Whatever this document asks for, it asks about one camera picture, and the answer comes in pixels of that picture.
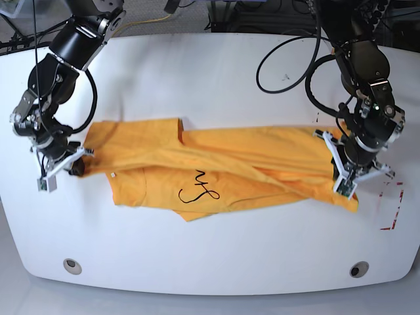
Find yellow cable on floor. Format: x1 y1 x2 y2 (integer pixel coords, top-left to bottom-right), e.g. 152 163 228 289
111 6 173 39

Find table grommet hole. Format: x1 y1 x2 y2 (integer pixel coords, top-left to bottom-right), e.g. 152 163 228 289
349 261 369 278
63 259 82 275

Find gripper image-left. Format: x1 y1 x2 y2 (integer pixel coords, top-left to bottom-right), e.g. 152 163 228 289
32 136 85 177

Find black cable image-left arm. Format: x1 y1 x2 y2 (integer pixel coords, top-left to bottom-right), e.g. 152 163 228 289
70 70 99 134

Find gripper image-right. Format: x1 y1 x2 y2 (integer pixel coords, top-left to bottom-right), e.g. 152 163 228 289
339 134 389 174

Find orange yellow T-shirt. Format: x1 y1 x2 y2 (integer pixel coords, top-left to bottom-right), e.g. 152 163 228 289
83 118 358 221

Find left table grommet hole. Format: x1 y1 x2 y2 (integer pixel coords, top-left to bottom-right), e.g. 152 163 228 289
63 259 82 275

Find right table grommet hole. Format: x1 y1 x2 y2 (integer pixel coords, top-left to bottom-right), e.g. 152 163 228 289
349 261 369 278

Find red tape rectangle marking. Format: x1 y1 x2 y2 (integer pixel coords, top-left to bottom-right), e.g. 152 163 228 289
376 182 404 231

